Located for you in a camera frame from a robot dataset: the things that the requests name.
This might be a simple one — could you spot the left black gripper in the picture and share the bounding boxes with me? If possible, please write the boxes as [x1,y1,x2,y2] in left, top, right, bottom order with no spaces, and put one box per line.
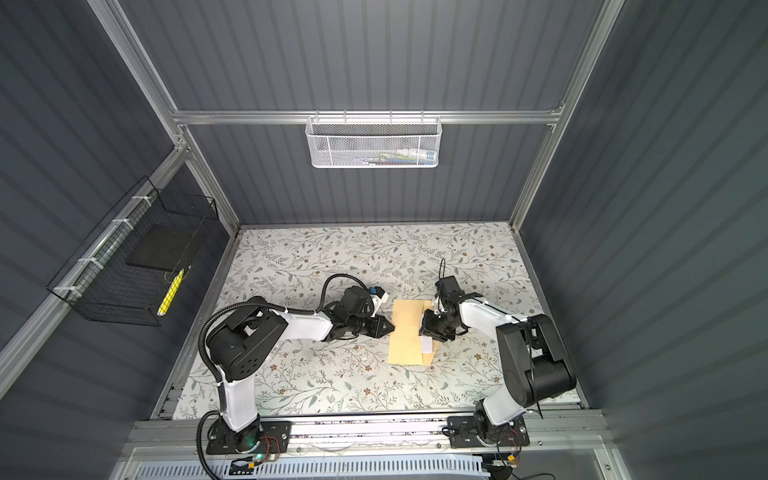
[348,314,397,340]

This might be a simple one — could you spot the tan kraft envelope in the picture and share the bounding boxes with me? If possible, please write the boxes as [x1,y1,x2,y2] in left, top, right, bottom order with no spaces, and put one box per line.
[387,299,438,366]

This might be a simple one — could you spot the white floral letter paper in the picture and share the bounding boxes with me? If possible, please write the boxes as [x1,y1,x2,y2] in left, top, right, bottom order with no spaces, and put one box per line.
[419,336,434,355]

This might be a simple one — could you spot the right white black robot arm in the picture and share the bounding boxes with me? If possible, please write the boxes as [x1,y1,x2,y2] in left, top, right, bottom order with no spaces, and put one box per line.
[419,276,577,448]

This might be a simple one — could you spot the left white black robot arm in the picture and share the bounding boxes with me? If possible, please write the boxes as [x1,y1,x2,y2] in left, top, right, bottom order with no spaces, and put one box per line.
[197,286,395,454]

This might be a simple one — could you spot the pens in white basket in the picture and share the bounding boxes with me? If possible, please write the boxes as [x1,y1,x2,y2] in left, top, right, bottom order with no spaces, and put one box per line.
[356,148,438,167]

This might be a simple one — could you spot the yellow marker pen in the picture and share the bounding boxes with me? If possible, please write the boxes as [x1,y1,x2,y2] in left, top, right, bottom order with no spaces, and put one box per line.
[156,269,186,317]

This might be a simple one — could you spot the black foam pad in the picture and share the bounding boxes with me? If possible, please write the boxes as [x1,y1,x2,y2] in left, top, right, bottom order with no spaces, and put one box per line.
[125,224,207,272]

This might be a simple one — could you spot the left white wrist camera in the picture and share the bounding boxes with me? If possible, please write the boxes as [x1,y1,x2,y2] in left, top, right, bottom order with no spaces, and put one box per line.
[368,286,389,302]

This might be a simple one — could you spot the left black corrugated cable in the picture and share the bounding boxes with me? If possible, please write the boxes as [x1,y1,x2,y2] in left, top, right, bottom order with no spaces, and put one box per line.
[195,273,373,480]

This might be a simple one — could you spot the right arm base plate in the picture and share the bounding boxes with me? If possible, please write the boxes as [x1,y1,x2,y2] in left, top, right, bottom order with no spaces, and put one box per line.
[441,415,530,449]

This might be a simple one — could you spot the white ventilated cable duct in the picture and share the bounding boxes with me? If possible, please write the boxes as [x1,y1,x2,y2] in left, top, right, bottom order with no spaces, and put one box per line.
[134,454,490,480]

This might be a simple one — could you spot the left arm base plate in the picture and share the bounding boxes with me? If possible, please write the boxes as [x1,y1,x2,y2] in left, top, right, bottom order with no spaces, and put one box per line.
[206,420,293,455]

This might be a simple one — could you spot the aluminium mounting rail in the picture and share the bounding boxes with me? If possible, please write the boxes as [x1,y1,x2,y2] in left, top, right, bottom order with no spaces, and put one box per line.
[119,408,615,461]

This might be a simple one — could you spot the white wire basket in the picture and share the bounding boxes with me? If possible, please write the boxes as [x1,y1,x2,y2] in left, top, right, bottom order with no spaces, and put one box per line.
[305,117,443,169]

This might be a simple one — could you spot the black wire basket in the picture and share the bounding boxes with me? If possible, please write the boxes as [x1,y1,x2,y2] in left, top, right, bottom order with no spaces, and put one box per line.
[48,178,219,327]

